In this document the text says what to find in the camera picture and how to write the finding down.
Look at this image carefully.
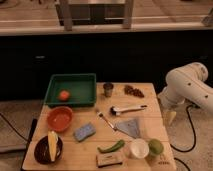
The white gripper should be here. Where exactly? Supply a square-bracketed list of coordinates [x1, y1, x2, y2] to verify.
[158, 89, 184, 126]

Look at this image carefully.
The black cable left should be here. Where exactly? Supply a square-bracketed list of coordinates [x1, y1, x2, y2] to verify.
[0, 113, 29, 142]

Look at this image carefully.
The brown rectangular eraser block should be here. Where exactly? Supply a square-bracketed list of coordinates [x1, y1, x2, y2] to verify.
[96, 152, 123, 168]

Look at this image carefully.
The small metal cup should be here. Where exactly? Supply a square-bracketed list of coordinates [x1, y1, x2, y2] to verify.
[103, 82, 114, 97]

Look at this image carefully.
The metal stool frame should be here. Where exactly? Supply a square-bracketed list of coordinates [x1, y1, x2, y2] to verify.
[55, 0, 134, 31]

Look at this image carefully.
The white cup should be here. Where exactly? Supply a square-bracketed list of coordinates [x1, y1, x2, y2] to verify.
[129, 139, 149, 159]

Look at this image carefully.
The red bowl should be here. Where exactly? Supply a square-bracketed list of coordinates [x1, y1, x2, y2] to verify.
[46, 106, 73, 132]

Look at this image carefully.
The green plastic tray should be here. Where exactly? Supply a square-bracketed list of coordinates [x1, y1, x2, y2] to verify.
[44, 73, 96, 107]

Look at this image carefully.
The green chili pepper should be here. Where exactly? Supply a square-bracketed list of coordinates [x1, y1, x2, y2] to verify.
[98, 140, 125, 153]

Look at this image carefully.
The blue sponge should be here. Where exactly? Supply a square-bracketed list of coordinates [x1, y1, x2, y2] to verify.
[73, 123, 96, 142]

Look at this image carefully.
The metal fork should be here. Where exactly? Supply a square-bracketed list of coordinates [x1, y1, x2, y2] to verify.
[97, 112, 116, 131]

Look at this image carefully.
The dark brown bowl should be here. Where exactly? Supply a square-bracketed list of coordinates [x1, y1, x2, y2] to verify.
[34, 136, 63, 165]

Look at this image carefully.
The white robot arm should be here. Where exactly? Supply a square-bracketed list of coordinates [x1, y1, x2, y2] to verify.
[157, 62, 213, 125]

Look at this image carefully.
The orange tomato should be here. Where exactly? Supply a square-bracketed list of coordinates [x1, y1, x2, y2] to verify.
[58, 90, 70, 101]

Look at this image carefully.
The grey folded cloth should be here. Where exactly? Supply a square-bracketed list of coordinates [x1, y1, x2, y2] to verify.
[115, 118, 141, 138]

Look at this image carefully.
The green cup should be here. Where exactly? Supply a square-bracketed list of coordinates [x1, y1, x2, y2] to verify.
[148, 139, 164, 156]

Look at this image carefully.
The black power cable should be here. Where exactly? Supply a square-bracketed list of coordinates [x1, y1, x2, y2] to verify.
[170, 104, 198, 171]

